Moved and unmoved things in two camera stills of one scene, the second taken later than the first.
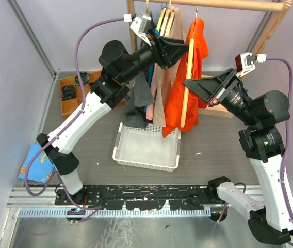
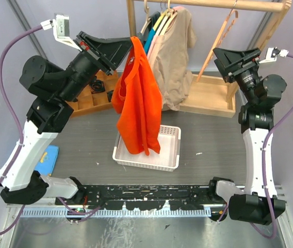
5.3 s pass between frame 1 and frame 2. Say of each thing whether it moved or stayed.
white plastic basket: stayed
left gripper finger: moved
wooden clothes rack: stayed
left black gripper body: moved
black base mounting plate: stayed
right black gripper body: moved
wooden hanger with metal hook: moved
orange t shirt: moved
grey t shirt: moved
